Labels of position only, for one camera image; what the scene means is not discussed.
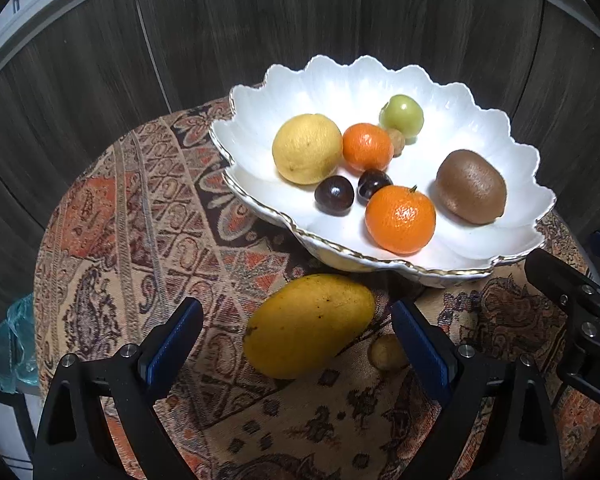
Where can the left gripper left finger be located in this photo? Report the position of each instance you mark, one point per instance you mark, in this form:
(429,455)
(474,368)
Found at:
(74,441)

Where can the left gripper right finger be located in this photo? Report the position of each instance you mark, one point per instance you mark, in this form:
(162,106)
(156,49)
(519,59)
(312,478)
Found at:
(520,441)

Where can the brown kiwi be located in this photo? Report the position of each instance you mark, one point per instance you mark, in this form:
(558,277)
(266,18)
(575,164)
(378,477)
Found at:
(470,187)

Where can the dark cherry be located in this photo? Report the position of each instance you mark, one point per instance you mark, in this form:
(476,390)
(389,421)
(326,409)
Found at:
(334,195)
(369,183)

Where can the teal glass object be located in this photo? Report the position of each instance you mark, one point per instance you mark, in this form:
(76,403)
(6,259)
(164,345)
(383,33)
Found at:
(17,346)

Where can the large orange tangerine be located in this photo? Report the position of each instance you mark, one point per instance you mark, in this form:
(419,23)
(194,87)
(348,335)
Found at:
(401,220)

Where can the yellow mango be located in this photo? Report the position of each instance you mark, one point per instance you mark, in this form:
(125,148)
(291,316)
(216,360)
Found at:
(306,323)

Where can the patterned paisley tablecloth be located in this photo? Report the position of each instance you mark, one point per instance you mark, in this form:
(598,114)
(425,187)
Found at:
(152,221)

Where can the green apple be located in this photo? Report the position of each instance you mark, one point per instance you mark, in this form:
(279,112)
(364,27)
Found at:
(404,114)

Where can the small orange tangerine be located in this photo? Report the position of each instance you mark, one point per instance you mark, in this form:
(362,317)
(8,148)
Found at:
(365,146)

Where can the yellow lemon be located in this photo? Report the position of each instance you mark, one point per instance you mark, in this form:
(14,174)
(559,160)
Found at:
(307,149)

